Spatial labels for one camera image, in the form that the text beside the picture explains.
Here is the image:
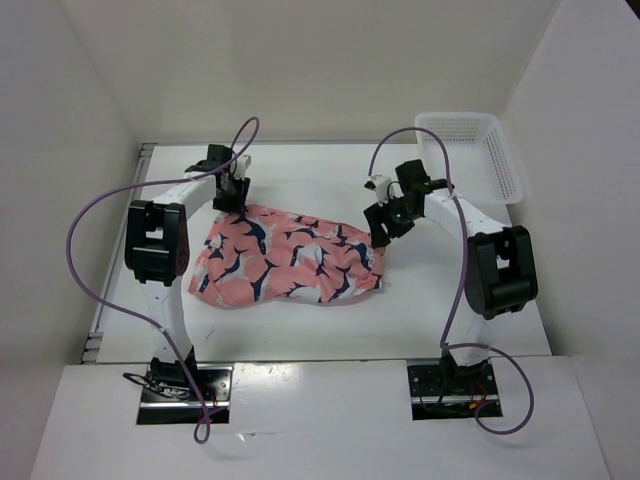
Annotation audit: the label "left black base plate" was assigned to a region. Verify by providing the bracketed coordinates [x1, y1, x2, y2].
[128, 364, 234, 425]

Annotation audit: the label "purple cable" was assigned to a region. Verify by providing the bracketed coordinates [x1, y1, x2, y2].
[66, 117, 261, 445]
[368, 126, 535, 435]

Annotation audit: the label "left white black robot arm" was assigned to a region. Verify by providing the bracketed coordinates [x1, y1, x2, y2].
[124, 144, 251, 400]

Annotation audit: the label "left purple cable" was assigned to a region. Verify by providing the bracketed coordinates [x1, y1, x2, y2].
[66, 117, 261, 445]

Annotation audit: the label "pink shark print shorts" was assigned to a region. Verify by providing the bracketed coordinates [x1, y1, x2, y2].
[188, 205, 385, 309]

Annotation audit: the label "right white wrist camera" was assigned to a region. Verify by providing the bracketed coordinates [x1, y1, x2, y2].
[364, 174, 395, 206]

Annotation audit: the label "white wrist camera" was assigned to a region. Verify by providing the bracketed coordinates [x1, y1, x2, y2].
[364, 174, 395, 206]
[231, 154, 252, 180]

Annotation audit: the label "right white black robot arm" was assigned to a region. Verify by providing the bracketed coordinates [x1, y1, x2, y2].
[364, 160, 538, 393]

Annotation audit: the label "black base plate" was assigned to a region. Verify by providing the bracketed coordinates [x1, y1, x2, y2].
[407, 359, 503, 421]
[128, 364, 234, 425]

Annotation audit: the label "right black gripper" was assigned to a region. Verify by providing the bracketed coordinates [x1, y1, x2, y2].
[364, 193, 421, 248]

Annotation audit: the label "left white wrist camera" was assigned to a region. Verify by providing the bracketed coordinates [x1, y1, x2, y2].
[231, 154, 252, 180]

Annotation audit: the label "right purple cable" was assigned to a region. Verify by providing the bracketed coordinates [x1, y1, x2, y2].
[368, 126, 535, 435]

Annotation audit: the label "white plastic mesh basket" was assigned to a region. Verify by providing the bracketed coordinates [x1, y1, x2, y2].
[414, 112, 524, 206]

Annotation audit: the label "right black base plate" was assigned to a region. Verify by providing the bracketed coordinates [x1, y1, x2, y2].
[407, 359, 503, 421]

